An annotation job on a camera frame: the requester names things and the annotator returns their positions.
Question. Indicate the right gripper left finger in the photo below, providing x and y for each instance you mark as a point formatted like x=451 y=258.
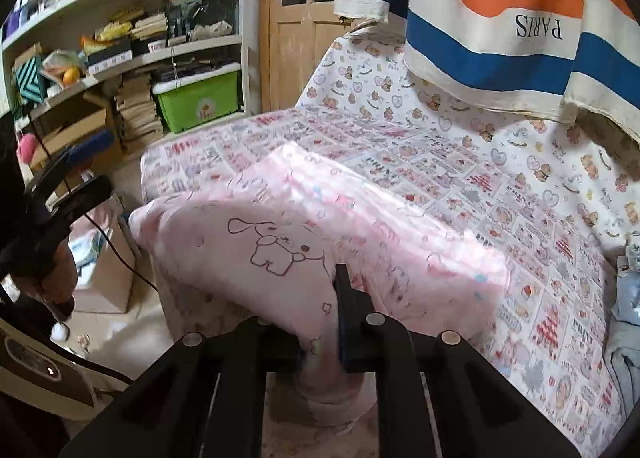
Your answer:
x=204 y=397

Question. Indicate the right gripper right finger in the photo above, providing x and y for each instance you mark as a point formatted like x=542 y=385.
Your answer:
x=437 y=396

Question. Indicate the pink cartoon print pants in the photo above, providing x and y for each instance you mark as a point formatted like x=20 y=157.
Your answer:
x=268 y=242

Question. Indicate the person left hand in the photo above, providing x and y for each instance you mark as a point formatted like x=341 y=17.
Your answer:
x=55 y=290

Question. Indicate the pile of folded blue clothes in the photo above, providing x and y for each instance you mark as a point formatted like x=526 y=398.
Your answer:
x=622 y=349

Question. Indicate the white shelving unit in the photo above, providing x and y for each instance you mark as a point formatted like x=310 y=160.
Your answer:
x=88 y=66

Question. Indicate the green storage bin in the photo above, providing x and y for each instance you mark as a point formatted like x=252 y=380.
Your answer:
x=190 y=101

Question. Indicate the cartoon print bed sheet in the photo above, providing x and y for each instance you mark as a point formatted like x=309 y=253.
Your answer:
x=558 y=201

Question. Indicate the wooden glass pane door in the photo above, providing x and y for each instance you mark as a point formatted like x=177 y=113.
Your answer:
x=293 y=37

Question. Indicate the striped hanging curtain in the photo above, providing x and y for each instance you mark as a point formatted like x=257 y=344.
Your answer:
x=545 y=58

